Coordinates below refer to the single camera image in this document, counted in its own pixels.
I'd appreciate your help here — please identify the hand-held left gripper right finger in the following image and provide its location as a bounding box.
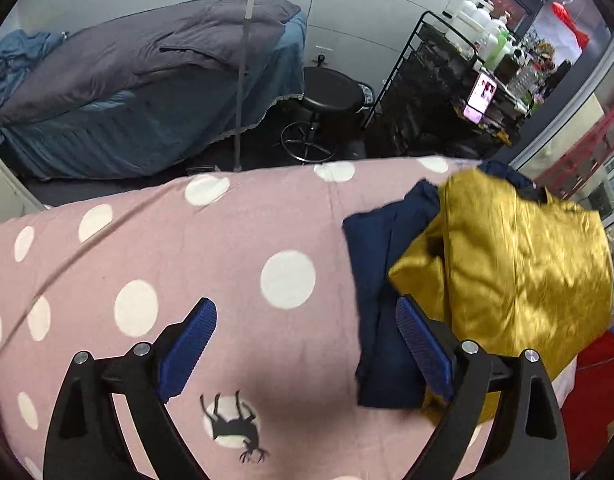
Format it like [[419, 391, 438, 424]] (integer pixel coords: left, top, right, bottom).
[[394, 295, 573, 480]]

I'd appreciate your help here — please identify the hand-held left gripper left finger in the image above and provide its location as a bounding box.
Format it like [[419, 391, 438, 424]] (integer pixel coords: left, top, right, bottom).
[[43, 296, 219, 480]]

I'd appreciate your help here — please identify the gold satin padded jacket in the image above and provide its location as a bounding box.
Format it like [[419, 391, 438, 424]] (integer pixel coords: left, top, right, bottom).
[[387, 167, 614, 423]]

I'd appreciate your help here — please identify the navy blue garment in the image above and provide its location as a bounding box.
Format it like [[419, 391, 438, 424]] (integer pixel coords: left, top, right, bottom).
[[342, 160, 553, 408]]

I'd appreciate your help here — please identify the pink polka-dot blanket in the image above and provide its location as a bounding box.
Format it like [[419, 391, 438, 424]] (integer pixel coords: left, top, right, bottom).
[[0, 156, 578, 480]]

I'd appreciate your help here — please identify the red cloth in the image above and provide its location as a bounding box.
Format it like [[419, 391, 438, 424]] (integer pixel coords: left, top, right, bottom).
[[560, 327, 614, 476]]

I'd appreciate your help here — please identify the massage bed with blue skirt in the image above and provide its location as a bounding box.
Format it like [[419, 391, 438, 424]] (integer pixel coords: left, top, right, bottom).
[[0, 10, 308, 181]]

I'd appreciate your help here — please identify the smartphone with pink screen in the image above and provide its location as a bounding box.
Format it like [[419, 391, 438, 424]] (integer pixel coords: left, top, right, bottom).
[[462, 72, 498, 124]]

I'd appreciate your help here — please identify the black round stool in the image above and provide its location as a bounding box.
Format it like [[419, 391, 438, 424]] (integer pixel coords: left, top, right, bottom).
[[279, 66, 370, 165]]

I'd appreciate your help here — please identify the thin upright pole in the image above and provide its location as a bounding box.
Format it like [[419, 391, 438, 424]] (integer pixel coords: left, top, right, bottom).
[[231, 0, 264, 173]]

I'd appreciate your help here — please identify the grey-blue quilted garment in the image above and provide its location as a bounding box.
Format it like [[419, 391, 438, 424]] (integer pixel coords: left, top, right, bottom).
[[0, 0, 303, 128]]

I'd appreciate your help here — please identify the green bottle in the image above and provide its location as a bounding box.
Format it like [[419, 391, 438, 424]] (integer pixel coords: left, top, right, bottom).
[[481, 25, 516, 73]]

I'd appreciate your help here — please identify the blue crumpled cloth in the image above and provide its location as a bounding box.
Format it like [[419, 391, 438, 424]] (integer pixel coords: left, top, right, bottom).
[[0, 29, 65, 148]]

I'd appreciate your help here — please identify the red hanging decoration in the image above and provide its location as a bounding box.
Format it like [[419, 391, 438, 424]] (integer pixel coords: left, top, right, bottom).
[[551, 1, 589, 52]]

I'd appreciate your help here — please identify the black wire cart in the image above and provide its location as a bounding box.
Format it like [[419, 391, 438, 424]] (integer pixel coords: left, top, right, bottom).
[[362, 10, 543, 161]]

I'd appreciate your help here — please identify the red ladder frame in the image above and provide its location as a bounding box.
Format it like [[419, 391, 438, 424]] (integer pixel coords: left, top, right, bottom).
[[534, 104, 614, 202]]

